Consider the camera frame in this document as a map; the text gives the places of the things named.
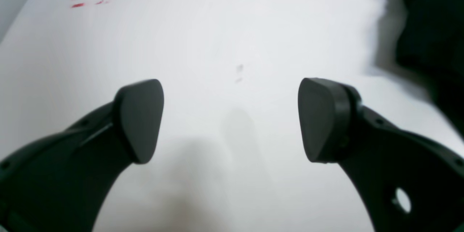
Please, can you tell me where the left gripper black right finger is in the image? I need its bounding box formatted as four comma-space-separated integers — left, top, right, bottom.
297, 78, 464, 232

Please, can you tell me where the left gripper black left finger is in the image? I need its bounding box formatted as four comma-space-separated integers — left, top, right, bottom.
0, 79, 164, 232

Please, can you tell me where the black T-shirt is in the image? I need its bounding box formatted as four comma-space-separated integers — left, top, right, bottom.
396, 0, 464, 134

